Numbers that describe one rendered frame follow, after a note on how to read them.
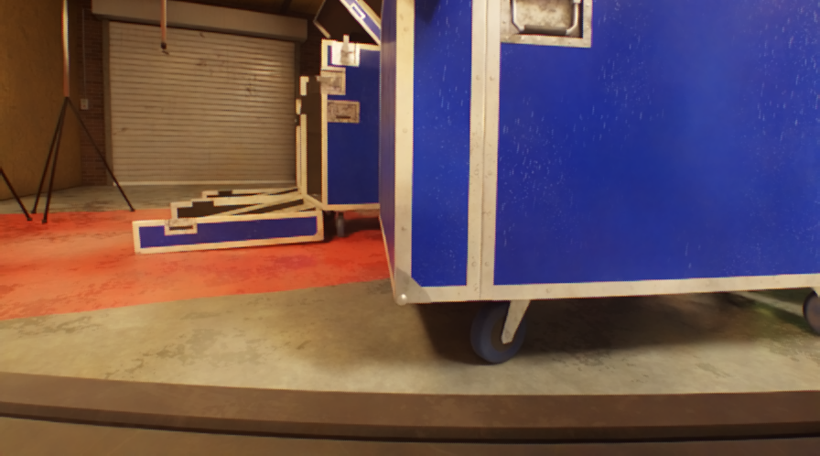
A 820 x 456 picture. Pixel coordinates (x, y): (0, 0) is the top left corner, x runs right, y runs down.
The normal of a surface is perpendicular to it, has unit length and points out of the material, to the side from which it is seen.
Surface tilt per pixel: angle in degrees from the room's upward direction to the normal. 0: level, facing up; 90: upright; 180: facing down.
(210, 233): 90
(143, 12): 90
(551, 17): 90
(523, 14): 90
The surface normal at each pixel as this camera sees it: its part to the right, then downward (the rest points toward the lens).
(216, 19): 0.44, 0.08
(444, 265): 0.10, 0.09
